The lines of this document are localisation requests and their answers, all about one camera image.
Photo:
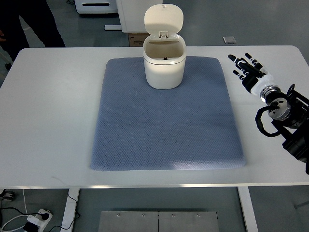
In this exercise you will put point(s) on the caster wheel bottom left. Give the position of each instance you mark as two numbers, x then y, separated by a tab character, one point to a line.
6	195

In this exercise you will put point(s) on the white power strip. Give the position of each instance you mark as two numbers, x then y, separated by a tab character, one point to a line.
40	219

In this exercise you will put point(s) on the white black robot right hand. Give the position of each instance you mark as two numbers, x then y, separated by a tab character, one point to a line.
255	78

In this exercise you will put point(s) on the grey floor plate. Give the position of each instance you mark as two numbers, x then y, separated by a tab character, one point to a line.
229	40

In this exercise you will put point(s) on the white cabinet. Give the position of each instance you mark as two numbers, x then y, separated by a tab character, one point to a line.
131	15

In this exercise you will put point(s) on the white table leg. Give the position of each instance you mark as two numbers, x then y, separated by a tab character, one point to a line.
247	209
70	214

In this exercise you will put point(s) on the cardboard box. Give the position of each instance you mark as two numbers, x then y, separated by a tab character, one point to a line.
137	39

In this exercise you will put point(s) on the person in dark trousers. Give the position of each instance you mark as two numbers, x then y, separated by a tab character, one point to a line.
37	15

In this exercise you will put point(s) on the white appliance with slot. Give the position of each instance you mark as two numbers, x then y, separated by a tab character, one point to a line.
96	6

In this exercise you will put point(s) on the white table leg right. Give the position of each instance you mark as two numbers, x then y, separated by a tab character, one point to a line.
247	209

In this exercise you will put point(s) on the white trash can with lid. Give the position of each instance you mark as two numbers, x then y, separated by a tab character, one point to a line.
164	50

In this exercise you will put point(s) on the blue textured mat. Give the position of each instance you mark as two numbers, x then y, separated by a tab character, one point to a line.
190	127

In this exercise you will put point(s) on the white table leg left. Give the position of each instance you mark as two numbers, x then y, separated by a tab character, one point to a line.
70	214

